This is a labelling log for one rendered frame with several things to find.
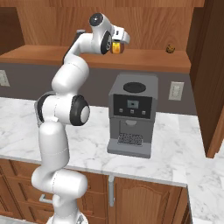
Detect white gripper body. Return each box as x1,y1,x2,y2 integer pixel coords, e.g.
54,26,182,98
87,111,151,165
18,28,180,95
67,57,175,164
119,28,131,46

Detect wooden wall cabinet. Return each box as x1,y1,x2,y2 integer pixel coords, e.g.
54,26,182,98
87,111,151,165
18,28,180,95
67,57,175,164
0,0,206,74

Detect grey drawer handle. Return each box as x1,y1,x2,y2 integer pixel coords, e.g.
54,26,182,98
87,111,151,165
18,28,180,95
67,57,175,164
38,193,55,205

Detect wooden wall cabinet door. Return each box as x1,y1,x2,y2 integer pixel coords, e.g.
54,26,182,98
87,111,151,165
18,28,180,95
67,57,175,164
185,0,224,159

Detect wooden base cabinet door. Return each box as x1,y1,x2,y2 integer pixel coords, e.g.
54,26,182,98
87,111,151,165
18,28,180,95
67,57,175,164
114,177,184,224

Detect orange honey bottle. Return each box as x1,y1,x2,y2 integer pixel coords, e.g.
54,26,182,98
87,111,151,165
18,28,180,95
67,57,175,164
110,41,123,55

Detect grey vertical door handle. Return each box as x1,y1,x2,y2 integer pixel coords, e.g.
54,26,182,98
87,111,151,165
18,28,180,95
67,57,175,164
108,174,116,208

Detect white wall socket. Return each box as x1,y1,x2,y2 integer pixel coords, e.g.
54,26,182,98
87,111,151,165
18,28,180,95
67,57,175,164
0,69,11,88
168,80,186,102

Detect small brown round object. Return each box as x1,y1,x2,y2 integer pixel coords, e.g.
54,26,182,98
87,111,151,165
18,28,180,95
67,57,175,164
165,44,176,54

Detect grey coffee machine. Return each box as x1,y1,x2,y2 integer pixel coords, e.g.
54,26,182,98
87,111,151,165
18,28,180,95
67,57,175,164
106,72,159,159

